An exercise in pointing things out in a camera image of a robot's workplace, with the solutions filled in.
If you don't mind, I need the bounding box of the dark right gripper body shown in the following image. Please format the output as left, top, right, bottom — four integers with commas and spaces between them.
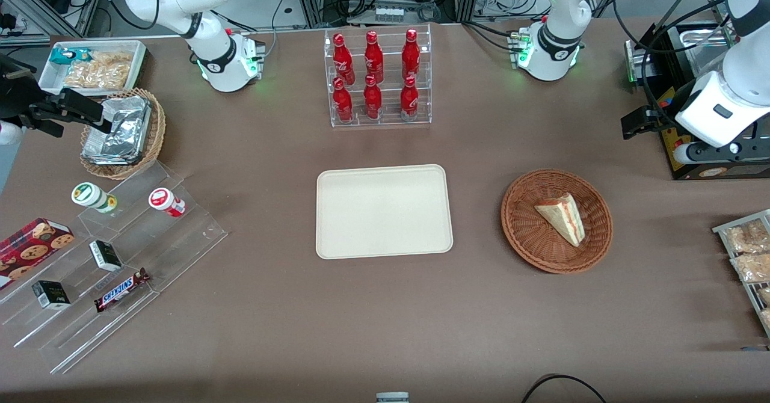
0, 54, 46, 125

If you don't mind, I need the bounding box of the triangular sandwich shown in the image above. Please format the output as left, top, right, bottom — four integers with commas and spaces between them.
534, 192, 585, 248

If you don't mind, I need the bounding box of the light wicker basket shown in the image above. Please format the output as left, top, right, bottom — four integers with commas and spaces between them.
79, 88, 167, 180

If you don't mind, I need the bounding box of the brown wicker basket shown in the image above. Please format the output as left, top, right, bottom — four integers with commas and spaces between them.
500, 168, 614, 274

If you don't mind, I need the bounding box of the beige plastic tray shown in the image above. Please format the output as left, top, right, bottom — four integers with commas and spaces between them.
316, 164, 454, 260

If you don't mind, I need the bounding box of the clear bag of chips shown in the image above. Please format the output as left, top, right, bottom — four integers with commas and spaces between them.
90, 51, 134, 72
63, 61, 131, 90

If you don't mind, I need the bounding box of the white rectangular bin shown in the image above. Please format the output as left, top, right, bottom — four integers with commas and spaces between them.
38, 40, 148, 95

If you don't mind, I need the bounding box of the silver foil packet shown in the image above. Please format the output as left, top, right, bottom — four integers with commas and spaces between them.
82, 128, 132, 167
99, 96, 152, 158

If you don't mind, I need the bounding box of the teal snack packet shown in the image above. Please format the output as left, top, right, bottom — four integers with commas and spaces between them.
49, 47, 92, 65

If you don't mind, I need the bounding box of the steel warmer pan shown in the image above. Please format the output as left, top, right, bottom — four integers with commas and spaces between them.
679, 24, 736, 85

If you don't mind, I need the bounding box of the black food warmer machine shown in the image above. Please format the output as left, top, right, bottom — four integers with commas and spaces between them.
624, 0, 770, 181

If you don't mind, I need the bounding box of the green lid white cup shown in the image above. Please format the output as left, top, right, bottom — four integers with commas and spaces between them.
72, 182, 119, 214

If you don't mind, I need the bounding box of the red cookie box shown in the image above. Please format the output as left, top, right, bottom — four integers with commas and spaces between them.
0, 218, 76, 291

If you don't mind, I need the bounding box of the red lid white cup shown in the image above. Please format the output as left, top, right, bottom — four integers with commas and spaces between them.
149, 188, 186, 218

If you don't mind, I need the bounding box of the small black box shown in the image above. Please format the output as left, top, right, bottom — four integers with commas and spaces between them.
89, 240, 123, 272
31, 280, 72, 311

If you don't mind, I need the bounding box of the clear acrylic stepped shelf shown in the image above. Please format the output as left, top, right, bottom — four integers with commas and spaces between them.
0, 161, 229, 375

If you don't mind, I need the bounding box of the Snickers chocolate bar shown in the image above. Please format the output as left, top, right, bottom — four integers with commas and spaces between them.
94, 268, 151, 313

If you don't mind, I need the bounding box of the red cola bottle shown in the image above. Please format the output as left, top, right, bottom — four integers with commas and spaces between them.
333, 77, 354, 122
333, 33, 356, 85
402, 28, 420, 82
364, 31, 384, 84
363, 75, 383, 120
400, 75, 419, 121

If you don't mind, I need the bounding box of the clear acrylic bottle rack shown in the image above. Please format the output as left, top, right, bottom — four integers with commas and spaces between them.
324, 24, 433, 128

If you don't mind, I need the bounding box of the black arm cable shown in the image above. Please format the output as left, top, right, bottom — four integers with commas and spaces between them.
612, 0, 744, 112

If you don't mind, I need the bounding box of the aluminium frame rail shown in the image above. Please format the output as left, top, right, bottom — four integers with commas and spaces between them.
0, 0, 86, 46

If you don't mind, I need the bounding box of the grey wire rack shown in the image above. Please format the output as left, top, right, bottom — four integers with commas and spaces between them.
712, 209, 770, 339

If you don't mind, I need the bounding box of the black table cable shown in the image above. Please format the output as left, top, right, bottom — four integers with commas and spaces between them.
520, 374, 608, 403

